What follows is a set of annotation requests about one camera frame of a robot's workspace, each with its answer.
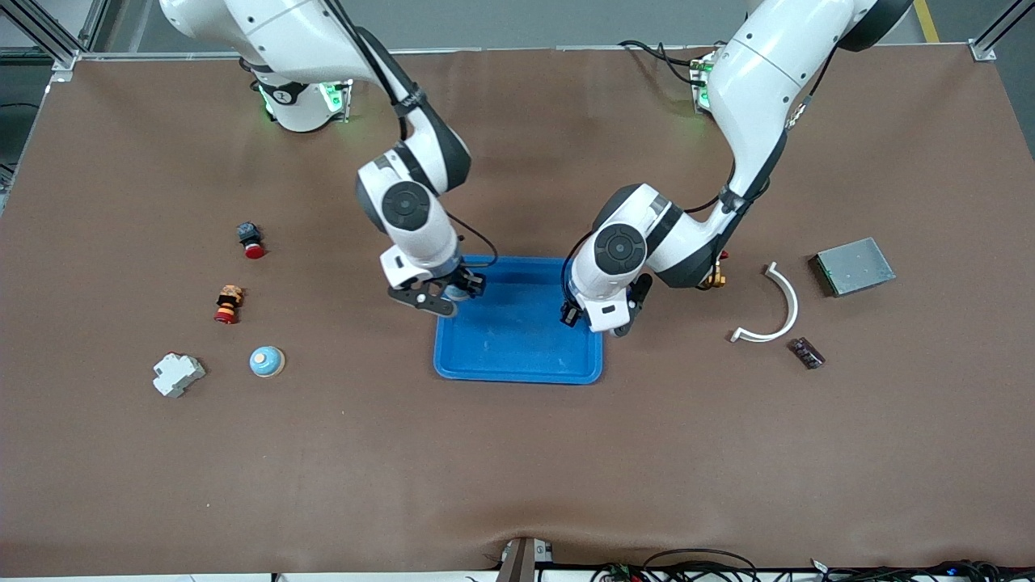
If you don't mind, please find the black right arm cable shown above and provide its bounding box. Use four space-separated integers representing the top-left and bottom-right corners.
323 0 500 272

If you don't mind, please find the white curved pipe clamp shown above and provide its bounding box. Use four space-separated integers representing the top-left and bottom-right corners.
729 261 800 344

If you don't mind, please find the black electrolytic capacitor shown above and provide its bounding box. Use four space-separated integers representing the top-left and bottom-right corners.
789 336 826 370

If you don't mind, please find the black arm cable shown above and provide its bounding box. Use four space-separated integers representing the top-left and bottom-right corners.
323 0 500 272
562 48 838 308

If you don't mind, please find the aluminium frame strut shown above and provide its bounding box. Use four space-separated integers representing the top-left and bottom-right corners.
969 0 1035 62
0 0 110 82

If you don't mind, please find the silver metal circuit module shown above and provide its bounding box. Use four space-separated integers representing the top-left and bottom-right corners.
811 237 897 298

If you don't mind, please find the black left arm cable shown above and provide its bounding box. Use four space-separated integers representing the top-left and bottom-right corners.
562 48 838 308

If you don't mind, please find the white circuit breaker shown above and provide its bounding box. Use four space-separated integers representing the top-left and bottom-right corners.
152 352 207 399

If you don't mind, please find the metal table edge bracket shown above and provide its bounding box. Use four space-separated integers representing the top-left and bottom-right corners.
497 538 555 582

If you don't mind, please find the red emergency stop orange base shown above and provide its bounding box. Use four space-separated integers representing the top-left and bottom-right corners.
213 285 245 326

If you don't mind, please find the red push button black base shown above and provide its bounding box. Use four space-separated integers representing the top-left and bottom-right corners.
236 222 268 261

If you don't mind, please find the blue plastic tray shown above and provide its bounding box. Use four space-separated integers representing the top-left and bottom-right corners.
433 255 605 386

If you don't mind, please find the black looped cable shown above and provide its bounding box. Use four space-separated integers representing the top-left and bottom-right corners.
643 548 758 582

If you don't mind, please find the tangled cable bundle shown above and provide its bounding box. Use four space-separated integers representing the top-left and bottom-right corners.
809 558 1035 582

